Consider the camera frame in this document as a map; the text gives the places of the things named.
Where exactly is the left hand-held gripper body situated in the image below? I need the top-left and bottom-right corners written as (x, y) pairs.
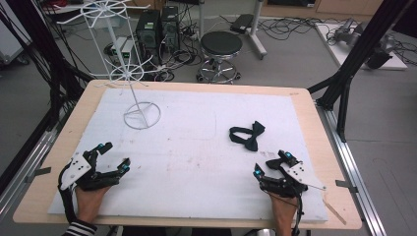
top-left (58, 148), bottom-right (122, 193)

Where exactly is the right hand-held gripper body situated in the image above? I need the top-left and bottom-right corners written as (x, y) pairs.
top-left (260, 160), bottom-right (328, 200)

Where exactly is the black bow tie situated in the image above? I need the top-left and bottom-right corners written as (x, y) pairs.
top-left (228, 120), bottom-right (267, 152)

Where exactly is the person's left hand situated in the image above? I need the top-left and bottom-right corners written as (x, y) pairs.
top-left (75, 184), bottom-right (112, 224)

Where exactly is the person's right hand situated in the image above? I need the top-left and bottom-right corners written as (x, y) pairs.
top-left (268, 191), bottom-right (299, 225)

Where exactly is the thin wooden stick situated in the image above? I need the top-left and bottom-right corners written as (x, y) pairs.
top-left (323, 198), bottom-right (347, 226)

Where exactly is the white foam mat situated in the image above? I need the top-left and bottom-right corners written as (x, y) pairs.
top-left (47, 88), bottom-right (328, 224)

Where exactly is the white electronic box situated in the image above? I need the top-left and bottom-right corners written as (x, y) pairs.
top-left (110, 36), bottom-right (137, 65)

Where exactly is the white floor platform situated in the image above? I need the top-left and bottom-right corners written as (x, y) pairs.
top-left (315, 22), bottom-right (409, 72)

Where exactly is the black computer tower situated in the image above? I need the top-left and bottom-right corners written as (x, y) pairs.
top-left (160, 5), bottom-right (181, 53)
top-left (136, 9), bottom-right (162, 65)

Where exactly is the black round stool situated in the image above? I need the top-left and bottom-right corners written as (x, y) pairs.
top-left (196, 30), bottom-right (244, 85)

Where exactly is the black power adapter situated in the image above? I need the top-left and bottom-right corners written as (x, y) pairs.
top-left (229, 13), bottom-right (255, 34)

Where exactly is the left hand-held gripper black cable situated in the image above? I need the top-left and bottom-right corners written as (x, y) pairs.
top-left (57, 163), bottom-right (79, 224)

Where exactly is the hand-held gripper black cable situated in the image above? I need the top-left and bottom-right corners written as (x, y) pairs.
top-left (57, 163), bottom-right (79, 224)
top-left (292, 190), bottom-right (305, 236)

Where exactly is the right hand-held gripper black cable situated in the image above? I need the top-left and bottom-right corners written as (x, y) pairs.
top-left (292, 190), bottom-right (305, 236)

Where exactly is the metal table bracket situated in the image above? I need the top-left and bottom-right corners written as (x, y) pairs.
top-left (334, 179), bottom-right (359, 194)
top-left (26, 166), bottom-right (52, 184)

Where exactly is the aluminium rail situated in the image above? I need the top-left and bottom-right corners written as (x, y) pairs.
top-left (316, 101), bottom-right (389, 236)
top-left (0, 127), bottom-right (67, 214)

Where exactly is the white wire display rack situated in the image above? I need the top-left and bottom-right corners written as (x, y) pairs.
top-left (53, 0), bottom-right (162, 131)

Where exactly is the black metal frame strut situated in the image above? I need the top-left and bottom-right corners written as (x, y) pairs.
top-left (307, 0), bottom-right (417, 144)
top-left (0, 0), bottom-right (94, 132)

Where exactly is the tangle of black floor cables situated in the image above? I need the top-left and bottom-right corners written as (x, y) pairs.
top-left (259, 16), bottom-right (332, 42)

